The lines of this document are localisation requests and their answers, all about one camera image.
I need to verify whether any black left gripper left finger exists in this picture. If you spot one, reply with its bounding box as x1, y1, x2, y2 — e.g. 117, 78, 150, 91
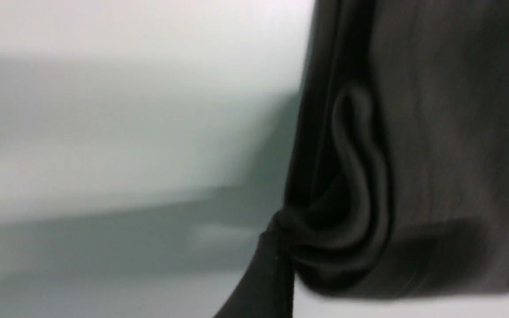
215, 221, 295, 318

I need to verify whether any dark gray long-sleeve top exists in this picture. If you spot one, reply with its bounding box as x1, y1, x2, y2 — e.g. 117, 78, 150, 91
279, 0, 509, 299

